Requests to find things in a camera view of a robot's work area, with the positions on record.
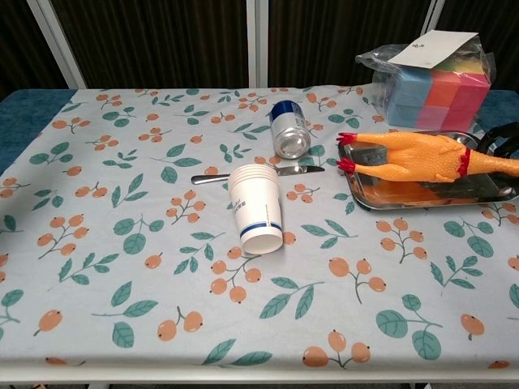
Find bag of colourful blocks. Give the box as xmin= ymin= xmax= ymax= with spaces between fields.
xmin=355 ymin=33 xmax=497 ymax=132

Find floral tablecloth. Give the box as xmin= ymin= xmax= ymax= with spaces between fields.
xmin=0 ymin=85 xmax=519 ymax=372

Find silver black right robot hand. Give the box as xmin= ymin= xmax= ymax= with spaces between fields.
xmin=478 ymin=122 xmax=519 ymax=164

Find white paper card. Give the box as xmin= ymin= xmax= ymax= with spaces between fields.
xmin=388 ymin=29 xmax=480 ymax=70

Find white partition post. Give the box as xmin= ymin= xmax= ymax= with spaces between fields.
xmin=25 ymin=0 xmax=88 ymax=91
xmin=421 ymin=0 xmax=448 ymax=42
xmin=246 ymin=0 xmax=270 ymax=88

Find rectangular metal tray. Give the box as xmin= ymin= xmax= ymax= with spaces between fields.
xmin=337 ymin=130 xmax=519 ymax=213

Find blue and silver can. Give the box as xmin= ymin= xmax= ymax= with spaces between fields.
xmin=269 ymin=100 xmax=312 ymax=160

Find orange rubber chicken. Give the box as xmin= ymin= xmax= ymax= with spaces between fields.
xmin=335 ymin=130 xmax=519 ymax=186

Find white paper cup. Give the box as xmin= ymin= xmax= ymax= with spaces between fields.
xmin=226 ymin=163 xmax=284 ymax=256

